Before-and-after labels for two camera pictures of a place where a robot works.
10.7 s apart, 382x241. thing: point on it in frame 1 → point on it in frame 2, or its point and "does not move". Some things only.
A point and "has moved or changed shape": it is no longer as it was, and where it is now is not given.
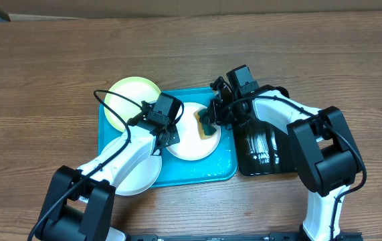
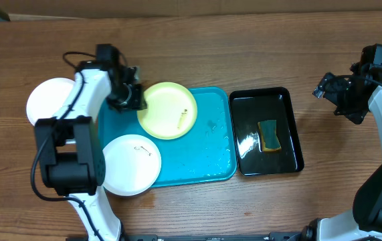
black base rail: [273, 236] does not move
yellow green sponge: [205, 128] → [268, 133]
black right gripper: [215, 110] → [354, 115]
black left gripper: [174, 136] → [139, 103]
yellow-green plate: [137, 89] has moved or changed shape
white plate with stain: [191, 146] → [46, 97]
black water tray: [263, 148] does not move
